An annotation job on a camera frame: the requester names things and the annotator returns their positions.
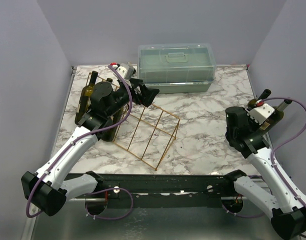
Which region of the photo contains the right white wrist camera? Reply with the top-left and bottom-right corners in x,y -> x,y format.
247,100 -> 275,125

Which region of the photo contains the black metal base rail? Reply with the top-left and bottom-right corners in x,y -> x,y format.
86,170 -> 246,212

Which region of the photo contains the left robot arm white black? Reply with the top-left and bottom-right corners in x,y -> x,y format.
21,78 -> 159,217

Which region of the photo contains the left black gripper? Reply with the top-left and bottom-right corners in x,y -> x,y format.
107,78 -> 159,117

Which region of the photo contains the grey metal crank handle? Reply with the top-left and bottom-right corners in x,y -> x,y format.
127,62 -> 136,75

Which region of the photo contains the green plastic storage box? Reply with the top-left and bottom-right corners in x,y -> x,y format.
137,43 -> 216,94

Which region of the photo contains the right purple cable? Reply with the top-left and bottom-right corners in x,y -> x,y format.
259,96 -> 306,218

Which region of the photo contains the gold wire wine rack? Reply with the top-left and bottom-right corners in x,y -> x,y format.
86,72 -> 181,172

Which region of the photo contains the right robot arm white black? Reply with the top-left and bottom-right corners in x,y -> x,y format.
223,103 -> 306,240

